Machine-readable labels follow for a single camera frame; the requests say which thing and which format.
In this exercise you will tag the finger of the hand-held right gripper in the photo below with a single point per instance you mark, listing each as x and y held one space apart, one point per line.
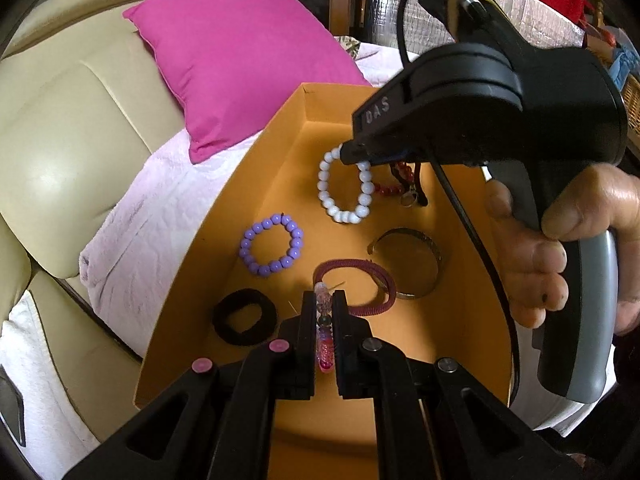
357 153

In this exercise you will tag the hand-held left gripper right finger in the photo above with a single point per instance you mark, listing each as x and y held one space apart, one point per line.
339 320

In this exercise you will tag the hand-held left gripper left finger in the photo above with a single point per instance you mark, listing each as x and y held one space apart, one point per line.
312 320

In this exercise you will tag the orange cardboard box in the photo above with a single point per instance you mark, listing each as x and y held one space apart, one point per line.
280 185

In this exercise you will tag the metal bangle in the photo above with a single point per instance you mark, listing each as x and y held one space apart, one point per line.
435 255

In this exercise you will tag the person's right hand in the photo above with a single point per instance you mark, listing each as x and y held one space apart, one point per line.
600 200

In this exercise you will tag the floral patterned cloth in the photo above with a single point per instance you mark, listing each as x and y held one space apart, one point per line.
350 48

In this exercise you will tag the wicker basket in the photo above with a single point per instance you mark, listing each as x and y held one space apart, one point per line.
632 110

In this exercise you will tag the silver foil sheet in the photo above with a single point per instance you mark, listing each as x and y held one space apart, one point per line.
385 10

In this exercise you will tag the pink pillow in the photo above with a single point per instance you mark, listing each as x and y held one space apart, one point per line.
240 60

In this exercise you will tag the pale pink embossed blanket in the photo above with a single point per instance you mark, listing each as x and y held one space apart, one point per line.
150 220

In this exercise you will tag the white towel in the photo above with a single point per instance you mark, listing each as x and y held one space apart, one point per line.
35 360

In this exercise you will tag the beige leather sofa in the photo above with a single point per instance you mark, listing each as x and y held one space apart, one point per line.
75 110

